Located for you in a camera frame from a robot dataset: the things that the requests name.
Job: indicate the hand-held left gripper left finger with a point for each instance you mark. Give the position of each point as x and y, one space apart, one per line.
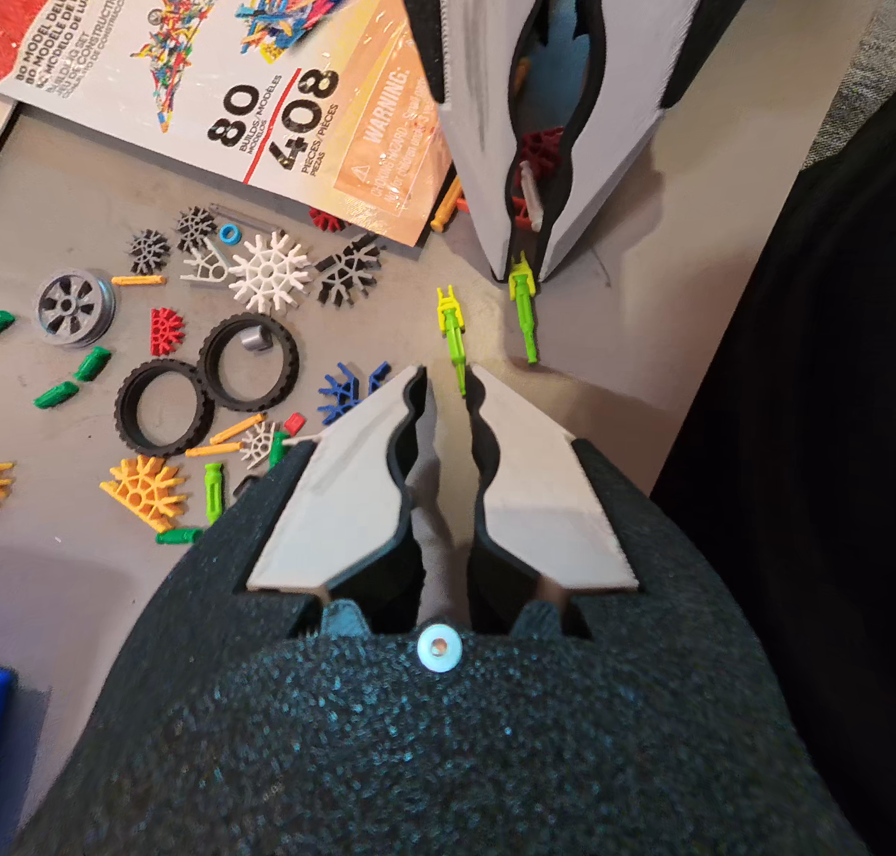
336 513

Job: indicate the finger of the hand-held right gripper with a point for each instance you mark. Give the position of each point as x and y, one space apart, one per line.
476 135
630 100

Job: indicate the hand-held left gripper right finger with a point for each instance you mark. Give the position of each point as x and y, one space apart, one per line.
553 520

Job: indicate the lime green rod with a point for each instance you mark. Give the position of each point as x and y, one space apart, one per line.
528 327
457 359
213 492

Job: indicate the red multi-hole connector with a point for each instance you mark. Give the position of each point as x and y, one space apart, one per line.
540 147

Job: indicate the long orange rod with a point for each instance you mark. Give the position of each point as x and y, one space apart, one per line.
446 208

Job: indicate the white rod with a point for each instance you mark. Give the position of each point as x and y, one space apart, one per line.
532 194

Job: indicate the small black cap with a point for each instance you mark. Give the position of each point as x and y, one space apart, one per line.
245 485

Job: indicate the small red clip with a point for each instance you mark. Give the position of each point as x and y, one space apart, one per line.
295 423

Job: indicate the small white snowflake connector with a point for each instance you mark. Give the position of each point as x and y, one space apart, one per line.
257 444

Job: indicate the blue snowflake connector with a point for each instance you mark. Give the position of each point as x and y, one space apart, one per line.
343 394

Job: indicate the short orange rod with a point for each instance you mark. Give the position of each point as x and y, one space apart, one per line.
138 280
238 429
213 449

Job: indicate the red snowflake connector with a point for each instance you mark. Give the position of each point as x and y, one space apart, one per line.
325 220

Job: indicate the dark grey half-snowflake connector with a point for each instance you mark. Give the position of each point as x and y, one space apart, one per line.
346 271

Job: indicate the grey cylinder spacer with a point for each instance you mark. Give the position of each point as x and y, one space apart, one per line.
256 339

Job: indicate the yellow fan connector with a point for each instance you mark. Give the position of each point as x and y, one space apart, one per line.
143 495
4 481

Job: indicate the black rubber tire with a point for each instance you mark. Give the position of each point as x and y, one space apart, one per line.
122 408
206 362

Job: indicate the red white toy packaging bag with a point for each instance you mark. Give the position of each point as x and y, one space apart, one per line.
210 65

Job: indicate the clear long rod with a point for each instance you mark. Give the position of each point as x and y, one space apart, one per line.
245 213

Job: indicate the red fan connector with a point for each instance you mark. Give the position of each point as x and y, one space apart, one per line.
166 331

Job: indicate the person's dark clothing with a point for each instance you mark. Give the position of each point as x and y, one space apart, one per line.
805 450

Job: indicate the small dark grey snowflake connector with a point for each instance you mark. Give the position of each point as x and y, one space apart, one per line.
148 252
194 229

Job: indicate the grey wheel hub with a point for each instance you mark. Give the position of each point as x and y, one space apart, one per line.
70 308

